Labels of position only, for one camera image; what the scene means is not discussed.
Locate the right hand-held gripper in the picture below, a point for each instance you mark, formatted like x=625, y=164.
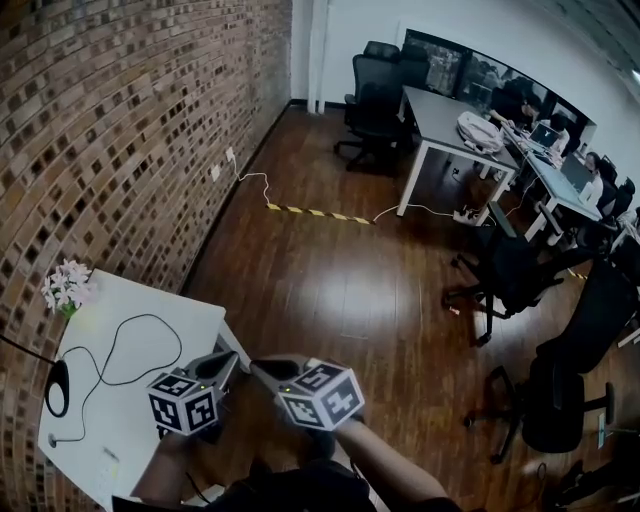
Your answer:
x=320, y=397

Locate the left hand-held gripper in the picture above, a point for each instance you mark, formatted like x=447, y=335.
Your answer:
x=182, y=405

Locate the person's left forearm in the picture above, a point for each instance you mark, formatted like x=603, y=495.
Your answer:
x=162, y=465

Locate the person's right forearm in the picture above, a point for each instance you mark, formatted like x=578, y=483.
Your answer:
x=385, y=465

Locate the white floor power strip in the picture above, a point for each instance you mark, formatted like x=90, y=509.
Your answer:
x=466, y=216

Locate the person's dark clothing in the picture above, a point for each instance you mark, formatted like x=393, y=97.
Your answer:
x=300, y=487

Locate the white side table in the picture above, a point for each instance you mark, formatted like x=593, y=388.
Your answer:
x=150, y=310

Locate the pink flower bouquet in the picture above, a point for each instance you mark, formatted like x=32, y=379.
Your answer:
x=67, y=287

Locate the black office chair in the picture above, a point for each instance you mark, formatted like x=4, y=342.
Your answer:
x=372, y=100
x=515, y=267
x=575, y=360
x=620, y=197

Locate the grey desk with white legs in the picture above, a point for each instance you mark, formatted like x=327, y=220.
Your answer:
x=440, y=117

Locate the pale pink backpack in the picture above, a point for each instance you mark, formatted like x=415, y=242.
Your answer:
x=479, y=131

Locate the long grey desk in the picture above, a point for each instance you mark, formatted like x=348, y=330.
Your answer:
x=555, y=182

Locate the dark monitor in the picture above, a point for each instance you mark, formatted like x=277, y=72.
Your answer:
x=576, y=172

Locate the open laptop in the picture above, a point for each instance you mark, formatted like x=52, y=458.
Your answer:
x=544, y=134

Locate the dark glass window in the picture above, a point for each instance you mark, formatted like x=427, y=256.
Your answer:
x=442, y=65

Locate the white wall outlet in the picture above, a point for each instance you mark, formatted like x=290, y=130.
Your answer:
x=230, y=154
x=215, y=173

